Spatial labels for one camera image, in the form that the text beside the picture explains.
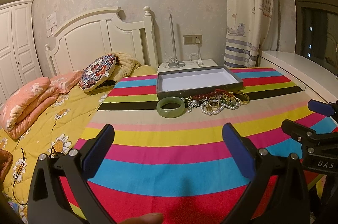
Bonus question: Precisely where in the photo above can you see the gold bangle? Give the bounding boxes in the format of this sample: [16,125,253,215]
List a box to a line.
[233,91,250,105]

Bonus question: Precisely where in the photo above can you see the yellow jade bead bracelet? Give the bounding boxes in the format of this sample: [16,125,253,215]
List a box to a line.
[223,98,242,110]

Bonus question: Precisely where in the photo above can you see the white pearl necklace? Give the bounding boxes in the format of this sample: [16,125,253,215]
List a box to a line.
[200,100,225,117]

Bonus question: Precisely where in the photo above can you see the dark red bead bracelet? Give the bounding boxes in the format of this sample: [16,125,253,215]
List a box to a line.
[191,90,225,101]

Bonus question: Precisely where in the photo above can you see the green jade bangle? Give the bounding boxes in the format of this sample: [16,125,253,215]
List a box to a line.
[156,96,185,118]

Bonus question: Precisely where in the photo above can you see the silver pearl brooch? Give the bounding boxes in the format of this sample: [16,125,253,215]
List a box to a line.
[187,99,199,113]

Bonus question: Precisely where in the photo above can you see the operator thumb tip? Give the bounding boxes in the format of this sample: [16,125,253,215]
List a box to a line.
[120,213,164,224]

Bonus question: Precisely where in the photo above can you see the white window sill ledge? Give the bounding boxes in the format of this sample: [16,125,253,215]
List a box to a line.
[258,51,338,103]

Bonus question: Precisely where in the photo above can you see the colourful striped cloth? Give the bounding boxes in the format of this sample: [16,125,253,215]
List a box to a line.
[75,68,337,223]

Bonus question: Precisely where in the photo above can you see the yellow floral bedspread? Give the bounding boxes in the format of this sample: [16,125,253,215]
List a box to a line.
[1,66,163,222]

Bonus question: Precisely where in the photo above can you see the ship print curtain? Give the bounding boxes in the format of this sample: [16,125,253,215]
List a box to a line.
[224,0,273,68]

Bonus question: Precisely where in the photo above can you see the grey shallow cardboard tray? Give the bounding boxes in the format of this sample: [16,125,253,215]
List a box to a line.
[156,66,244,99]

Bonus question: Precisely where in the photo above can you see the white bedside table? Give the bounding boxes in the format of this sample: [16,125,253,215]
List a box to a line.
[156,59,217,74]

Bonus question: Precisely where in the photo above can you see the white slim desk lamp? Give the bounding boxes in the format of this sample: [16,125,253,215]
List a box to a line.
[163,13,185,69]

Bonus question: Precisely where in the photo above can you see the round patterned cushion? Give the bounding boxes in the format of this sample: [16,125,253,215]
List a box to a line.
[79,54,117,92]

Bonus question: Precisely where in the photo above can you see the white wardrobe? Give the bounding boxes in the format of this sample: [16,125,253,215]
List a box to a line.
[0,0,42,106]

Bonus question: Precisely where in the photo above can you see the tan blanket at headboard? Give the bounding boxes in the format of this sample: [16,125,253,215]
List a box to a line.
[109,52,141,83]

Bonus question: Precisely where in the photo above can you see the white wooden headboard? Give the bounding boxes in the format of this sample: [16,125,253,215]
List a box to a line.
[45,6,159,76]

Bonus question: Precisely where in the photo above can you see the black cable on bed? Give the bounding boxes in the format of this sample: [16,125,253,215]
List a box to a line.
[11,145,65,206]

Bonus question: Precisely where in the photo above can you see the white charger with cable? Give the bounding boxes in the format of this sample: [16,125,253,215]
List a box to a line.
[189,38,203,67]

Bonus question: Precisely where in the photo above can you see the dark window frame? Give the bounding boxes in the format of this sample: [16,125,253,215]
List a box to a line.
[295,0,337,75]

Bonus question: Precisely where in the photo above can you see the wall socket plate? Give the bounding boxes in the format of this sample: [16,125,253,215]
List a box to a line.
[183,35,202,45]

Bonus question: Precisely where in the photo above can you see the paper notes on wall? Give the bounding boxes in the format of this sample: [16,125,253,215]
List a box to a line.
[46,11,57,38]

